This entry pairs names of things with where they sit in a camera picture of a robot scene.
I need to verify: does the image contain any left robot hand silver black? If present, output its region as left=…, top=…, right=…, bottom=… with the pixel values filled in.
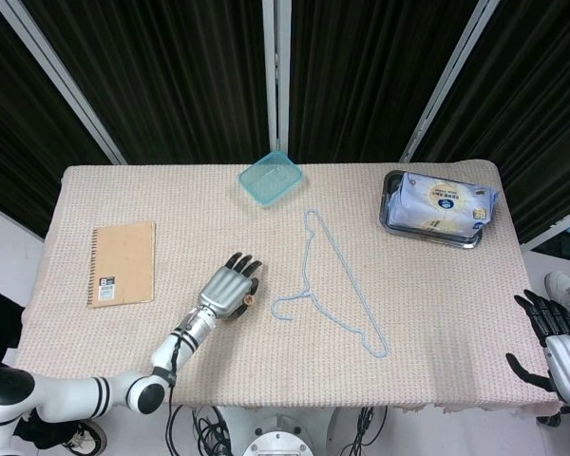
left=197, top=253, right=266, bottom=322

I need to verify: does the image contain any silver white robot base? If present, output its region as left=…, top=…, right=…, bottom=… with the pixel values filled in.
left=218, top=406, right=343, bottom=456

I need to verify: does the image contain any white shoe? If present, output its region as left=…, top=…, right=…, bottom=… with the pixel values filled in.
left=544, top=271, right=570, bottom=310

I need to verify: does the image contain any brown spiral notebook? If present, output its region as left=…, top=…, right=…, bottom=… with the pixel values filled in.
left=87, top=220, right=157, bottom=309

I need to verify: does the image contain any beige woven tablecloth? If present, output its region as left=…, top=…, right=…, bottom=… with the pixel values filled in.
left=4, top=159, right=564, bottom=414

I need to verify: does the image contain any clear plastic box teal lid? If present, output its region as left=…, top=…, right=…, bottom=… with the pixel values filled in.
left=238, top=150, right=305, bottom=210

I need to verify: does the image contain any black curtain panel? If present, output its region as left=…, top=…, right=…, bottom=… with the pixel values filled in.
left=410, top=0, right=570, bottom=243
left=0, top=0, right=115, bottom=238
left=21, top=0, right=272, bottom=166
left=287, top=0, right=479, bottom=165

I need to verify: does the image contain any dark metal tray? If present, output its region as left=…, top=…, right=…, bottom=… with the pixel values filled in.
left=378, top=169, right=485, bottom=250

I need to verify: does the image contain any black white sneaker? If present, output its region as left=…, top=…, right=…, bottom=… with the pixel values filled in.
left=51, top=420, right=108, bottom=456

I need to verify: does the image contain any blue tissue pack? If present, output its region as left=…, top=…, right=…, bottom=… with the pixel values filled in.
left=388, top=171, right=500, bottom=241

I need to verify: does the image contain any grey floor rail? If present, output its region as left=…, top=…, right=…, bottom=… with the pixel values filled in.
left=522, top=201, right=570, bottom=253

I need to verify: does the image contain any black cable bundle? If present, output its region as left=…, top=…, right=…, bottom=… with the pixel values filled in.
left=344, top=406, right=389, bottom=456
left=168, top=405, right=234, bottom=456

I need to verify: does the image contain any light blue wire hanger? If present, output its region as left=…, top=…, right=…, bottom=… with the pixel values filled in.
left=271, top=208, right=390, bottom=359

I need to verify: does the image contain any grey metal frame post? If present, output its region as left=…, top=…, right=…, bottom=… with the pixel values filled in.
left=0, top=0, right=128, bottom=166
left=399, top=0, right=503, bottom=162
left=260, top=0, right=292, bottom=154

